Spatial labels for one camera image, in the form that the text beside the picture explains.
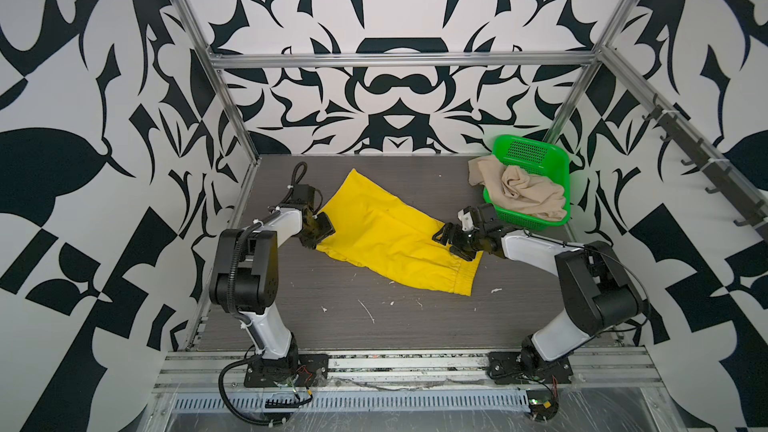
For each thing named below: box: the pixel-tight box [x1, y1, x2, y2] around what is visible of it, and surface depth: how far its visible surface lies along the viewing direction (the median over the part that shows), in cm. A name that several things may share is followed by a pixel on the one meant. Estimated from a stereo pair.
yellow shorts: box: [316, 169, 483, 296], surface depth 98 cm
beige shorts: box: [468, 155, 568, 222], surface depth 98 cm
